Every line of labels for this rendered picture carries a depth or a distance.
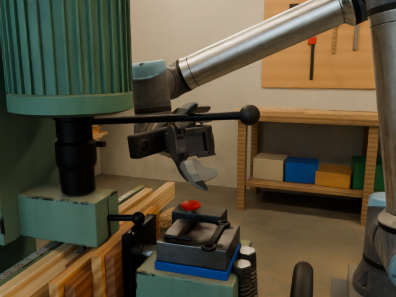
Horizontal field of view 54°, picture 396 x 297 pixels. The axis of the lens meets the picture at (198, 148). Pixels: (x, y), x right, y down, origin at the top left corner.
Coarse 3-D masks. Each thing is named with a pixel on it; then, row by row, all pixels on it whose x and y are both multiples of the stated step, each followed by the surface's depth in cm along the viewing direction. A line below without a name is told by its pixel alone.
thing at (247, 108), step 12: (252, 108) 62; (96, 120) 72; (108, 120) 71; (120, 120) 70; (132, 120) 70; (144, 120) 69; (156, 120) 68; (168, 120) 68; (180, 120) 67; (192, 120) 67; (204, 120) 66; (240, 120) 64; (252, 120) 63
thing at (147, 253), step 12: (132, 228) 56; (144, 228) 58; (132, 240) 54; (144, 240) 58; (156, 240) 63; (132, 252) 54; (144, 252) 57; (132, 264) 55; (132, 276) 55; (132, 288) 55
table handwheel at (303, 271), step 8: (296, 264) 57; (304, 264) 55; (296, 272) 53; (304, 272) 52; (312, 272) 54; (296, 280) 51; (304, 280) 50; (312, 280) 52; (296, 288) 49; (304, 288) 49; (312, 288) 50; (296, 296) 48; (304, 296) 48; (312, 296) 49
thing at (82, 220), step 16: (32, 192) 60; (48, 192) 60; (96, 192) 60; (112, 192) 60; (32, 208) 59; (48, 208) 58; (64, 208) 57; (80, 208) 56; (96, 208) 56; (112, 208) 60; (32, 224) 59; (48, 224) 58; (64, 224) 58; (80, 224) 57; (96, 224) 56; (112, 224) 60; (64, 240) 58; (80, 240) 57; (96, 240) 57
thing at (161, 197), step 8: (168, 184) 97; (160, 192) 91; (168, 192) 94; (144, 200) 85; (152, 200) 85; (160, 200) 90; (168, 200) 95; (136, 208) 80; (144, 208) 82; (160, 208) 90; (120, 224) 72; (64, 264) 57; (48, 272) 55; (56, 272) 55; (40, 280) 53; (48, 280) 53; (24, 288) 51; (32, 288) 51; (40, 288) 51; (48, 288) 53; (16, 296) 49; (24, 296) 49; (32, 296) 50; (40, 296) 51; (48, 296) 53
